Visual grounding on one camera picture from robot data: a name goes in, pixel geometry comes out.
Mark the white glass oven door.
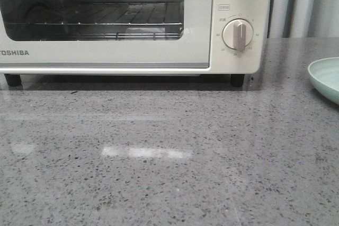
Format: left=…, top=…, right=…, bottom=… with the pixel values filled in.
left=1, top=0, right=212, bottom=69

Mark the white Toshiba toaster oven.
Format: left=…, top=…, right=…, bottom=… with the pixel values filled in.
left=1, top=0, right=270, bottom=87

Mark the beige lower timer knob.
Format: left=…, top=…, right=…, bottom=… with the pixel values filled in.
left=222, top=19, right=254, bottom=51

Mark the light green plate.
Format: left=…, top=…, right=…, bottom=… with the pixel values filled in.
left=308, top=57, right=339, bottom=105

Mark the grey curtain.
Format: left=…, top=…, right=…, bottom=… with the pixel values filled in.
left=267, top=0, right=338, bottom=38

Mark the metal wire oven rack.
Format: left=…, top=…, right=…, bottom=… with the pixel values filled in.
left=4, top=2, right=184, bottom=41

